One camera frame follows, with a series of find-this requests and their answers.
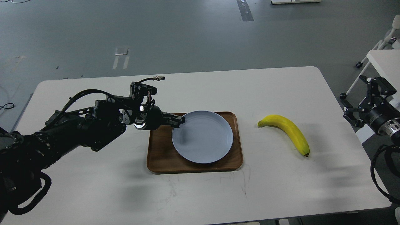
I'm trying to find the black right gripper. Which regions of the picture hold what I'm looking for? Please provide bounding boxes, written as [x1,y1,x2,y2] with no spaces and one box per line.
[339,75,400,135]

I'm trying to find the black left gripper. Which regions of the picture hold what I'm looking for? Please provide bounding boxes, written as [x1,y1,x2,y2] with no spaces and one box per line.
[134,105,186,130]

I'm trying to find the blue-grey round plate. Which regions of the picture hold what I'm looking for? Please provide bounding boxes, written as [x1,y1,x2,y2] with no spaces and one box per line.
[172,111,234,164]

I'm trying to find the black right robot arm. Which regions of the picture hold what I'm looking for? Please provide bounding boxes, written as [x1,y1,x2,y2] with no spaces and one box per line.
[339,75,400,145]

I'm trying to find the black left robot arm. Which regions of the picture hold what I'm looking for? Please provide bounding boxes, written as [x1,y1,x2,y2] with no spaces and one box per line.
[0,78,185,216]

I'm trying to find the yellow banana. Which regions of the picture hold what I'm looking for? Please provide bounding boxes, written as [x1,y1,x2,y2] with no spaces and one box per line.
[257,114,310,157]

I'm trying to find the brown wooden tray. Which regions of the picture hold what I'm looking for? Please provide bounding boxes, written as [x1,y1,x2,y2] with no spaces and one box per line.
[147,112,244,174]

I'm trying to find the white side table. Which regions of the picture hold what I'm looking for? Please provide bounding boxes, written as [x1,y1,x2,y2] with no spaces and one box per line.
[366,50,400,106]

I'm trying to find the white base at top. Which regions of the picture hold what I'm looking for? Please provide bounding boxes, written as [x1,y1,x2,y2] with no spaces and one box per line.
[270,0,322,5]

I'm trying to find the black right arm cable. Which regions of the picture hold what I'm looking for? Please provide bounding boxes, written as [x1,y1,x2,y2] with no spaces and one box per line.
[370,144,400,205]

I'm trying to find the white rolling cart frame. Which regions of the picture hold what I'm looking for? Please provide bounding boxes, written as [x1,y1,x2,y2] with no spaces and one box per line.
[339,15,400,100]

